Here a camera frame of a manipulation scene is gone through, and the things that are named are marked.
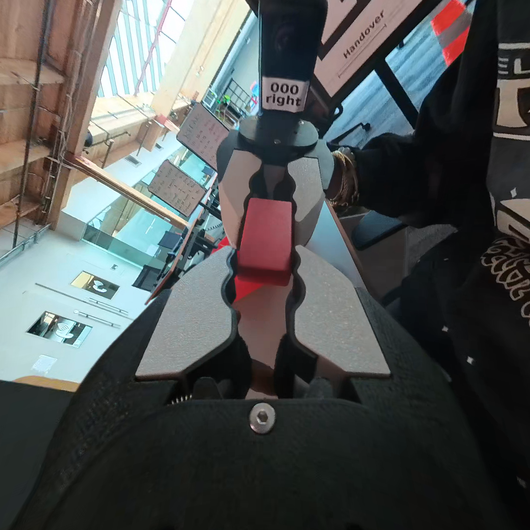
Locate wall logo window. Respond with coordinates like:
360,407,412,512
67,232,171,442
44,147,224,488
70,271,120,300
27,311,92,348

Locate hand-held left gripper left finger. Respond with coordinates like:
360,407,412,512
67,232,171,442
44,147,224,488
135,245,239,381

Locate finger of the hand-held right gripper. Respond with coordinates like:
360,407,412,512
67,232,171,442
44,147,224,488
217,149,266,250
286,157,328,248

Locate brown-edged office desk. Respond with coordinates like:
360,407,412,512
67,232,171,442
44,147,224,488
145,174,220,307

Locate black printed sweatshirt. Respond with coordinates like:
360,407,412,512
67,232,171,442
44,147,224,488
393,0,530,530

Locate red plastic bin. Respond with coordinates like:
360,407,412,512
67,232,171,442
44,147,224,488
211,236,267,309

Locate red rectangular wooden block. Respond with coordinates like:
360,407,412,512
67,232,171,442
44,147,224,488
235,198,294,287

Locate orange traffic cone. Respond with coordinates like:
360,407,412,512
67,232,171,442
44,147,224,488
431,0,475,67

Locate wooden support post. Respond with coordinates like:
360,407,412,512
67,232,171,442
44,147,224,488
62,152,190,229

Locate grey office chair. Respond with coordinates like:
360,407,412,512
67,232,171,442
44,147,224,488
352,213,408,251

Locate framed tag sign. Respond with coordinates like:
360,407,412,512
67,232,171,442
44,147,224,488
311,0,441,133

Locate black office chair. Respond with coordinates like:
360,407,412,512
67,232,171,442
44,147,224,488
132,265,163,291
159,231,184,257

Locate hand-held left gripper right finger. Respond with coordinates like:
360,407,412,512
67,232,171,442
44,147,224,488
286,244,392,392

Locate whiteboard on black stand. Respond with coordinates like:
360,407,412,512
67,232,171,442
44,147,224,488
148,161,206,218
177,103,230,170

